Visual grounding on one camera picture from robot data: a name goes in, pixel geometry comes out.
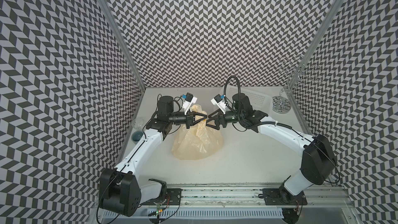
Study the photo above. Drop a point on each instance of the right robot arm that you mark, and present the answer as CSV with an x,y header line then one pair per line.
x,y
318,158

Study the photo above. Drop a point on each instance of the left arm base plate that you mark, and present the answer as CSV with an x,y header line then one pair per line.
x,y
171,198

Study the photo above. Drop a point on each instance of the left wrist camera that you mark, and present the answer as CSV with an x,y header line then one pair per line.
x,y
188,100

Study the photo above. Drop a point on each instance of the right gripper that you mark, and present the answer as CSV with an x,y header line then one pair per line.
x,y
221,117

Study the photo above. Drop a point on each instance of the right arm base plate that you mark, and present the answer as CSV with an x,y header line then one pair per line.
x,y
276,196

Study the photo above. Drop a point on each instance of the clear glass with teal base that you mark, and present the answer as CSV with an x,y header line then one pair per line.
x,y
137,131

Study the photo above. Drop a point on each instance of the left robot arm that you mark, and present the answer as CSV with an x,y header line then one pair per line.
x,y
119,190

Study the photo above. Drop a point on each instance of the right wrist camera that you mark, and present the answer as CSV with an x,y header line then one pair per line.
x,y
218,101

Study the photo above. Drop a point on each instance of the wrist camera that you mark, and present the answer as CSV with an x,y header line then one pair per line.
x,y
188,100
218,101

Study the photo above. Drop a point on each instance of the metal wire cup rack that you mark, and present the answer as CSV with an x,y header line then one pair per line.
x,y
295,73

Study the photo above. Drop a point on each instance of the aluminium mounting rail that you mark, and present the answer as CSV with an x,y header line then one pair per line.
x,y
246,195

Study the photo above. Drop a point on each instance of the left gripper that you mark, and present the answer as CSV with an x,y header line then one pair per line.
x,y
189,119

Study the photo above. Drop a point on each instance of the white vent grille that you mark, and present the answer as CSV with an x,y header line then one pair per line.
x,y
223,213

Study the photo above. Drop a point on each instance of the banana print plastic bag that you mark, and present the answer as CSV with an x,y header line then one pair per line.
x,y
196,143

